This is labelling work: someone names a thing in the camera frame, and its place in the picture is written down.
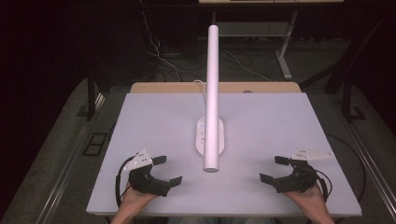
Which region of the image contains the black metal stand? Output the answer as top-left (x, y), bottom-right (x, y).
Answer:
top-left (298, 12), bottom-right (368, 123)
top-left (86, 69), bottom-right (97, 122)

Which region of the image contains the person's right hand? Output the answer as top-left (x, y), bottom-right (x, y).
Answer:
top-left (282, 182), bottom-right (329, 217)

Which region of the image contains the aluminium floor rail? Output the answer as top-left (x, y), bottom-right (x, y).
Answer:
top-left (34, 92), bottom-right (106, 224)
top-left (337, 102), bottom-right (396, 218)

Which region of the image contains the white floor cable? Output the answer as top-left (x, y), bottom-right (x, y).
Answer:
top-left (136, 0), bottom-right (183, 82)

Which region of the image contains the person's left hand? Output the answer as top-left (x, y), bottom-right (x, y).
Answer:
top-left (119, 182), bottom-right (159, 217)

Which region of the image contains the white table mat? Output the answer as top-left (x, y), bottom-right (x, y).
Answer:
top-left (86, 91), bottom-right (363, 218)

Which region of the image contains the black floor cable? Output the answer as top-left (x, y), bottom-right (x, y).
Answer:
top-left (324, 133), bottom-right (367, 204)

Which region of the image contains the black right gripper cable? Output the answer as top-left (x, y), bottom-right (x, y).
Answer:
top-left (313, 169), bottom-right (333, 203)

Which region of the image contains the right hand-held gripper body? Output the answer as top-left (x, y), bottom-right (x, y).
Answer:
top-left (275, 147), bottom-right (335, 194)

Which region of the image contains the white lamp cable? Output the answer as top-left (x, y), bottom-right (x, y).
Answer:
top-left (192, 79), bottom-right (207, 105)

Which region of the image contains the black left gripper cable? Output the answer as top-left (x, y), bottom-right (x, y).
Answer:
top-left (114, 156), bottom-right (135, 208)

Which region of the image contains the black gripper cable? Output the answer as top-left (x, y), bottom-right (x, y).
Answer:
top-left (114, 156), bottom-right (135, 208)
top-left (313, 169), bottom-right (333, 203)

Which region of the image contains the desk with grey metal leg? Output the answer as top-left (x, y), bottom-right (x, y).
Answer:
top-left (198, 0), bottom-right (345, 81)

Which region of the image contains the white upright pole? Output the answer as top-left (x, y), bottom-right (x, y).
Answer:
top-left (195, 24), bottom-right (225, 174)

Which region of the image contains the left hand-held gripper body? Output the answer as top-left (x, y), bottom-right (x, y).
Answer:
top-left (122, 147), bottom-right (172, 198)

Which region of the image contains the black rectangular floor frame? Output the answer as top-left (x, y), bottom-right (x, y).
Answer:
top-left (81, 132), bottom-right (108, 157)

